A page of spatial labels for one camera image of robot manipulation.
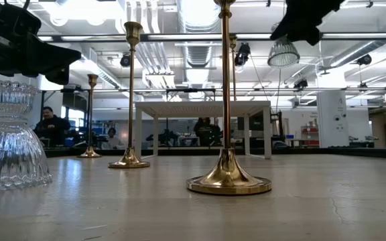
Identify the white perforated metal shelf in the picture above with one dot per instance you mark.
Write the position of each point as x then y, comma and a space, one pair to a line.
199, 108

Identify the clear ribbed glass candle holder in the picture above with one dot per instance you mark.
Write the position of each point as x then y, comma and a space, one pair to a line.
10, 157

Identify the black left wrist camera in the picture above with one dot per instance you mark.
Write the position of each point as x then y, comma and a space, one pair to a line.
8, 18

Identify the shelf with red bins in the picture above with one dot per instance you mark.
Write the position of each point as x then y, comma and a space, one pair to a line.
310, 134

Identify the black hanging overhead camera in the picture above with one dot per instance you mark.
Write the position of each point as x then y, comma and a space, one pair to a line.
242, 53

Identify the grey tinted glass candle holder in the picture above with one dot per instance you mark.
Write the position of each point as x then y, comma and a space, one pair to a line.
283, 53

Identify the silver ceiling ventilation duct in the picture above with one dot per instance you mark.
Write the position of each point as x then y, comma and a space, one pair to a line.
198, 50

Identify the black aluminium table frame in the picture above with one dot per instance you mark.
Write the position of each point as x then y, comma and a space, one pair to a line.
364, 152

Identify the tall brass candlestick holder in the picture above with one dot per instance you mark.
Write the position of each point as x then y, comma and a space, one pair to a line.
234, 67
226, 174
130, 159
90, 153

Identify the white pillar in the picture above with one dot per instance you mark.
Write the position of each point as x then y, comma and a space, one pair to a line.
332, 127

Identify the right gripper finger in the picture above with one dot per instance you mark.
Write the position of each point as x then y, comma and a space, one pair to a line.
281, 26
313, 37

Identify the person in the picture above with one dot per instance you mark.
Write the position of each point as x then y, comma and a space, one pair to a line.
112, 142
52, 129
206, 132

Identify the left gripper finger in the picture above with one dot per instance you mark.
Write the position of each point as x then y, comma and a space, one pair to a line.
52, 50
52, 63

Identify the black ceiling-mounted camera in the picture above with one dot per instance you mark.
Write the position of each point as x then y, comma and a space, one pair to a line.
125, 60
300, 83
364, 59

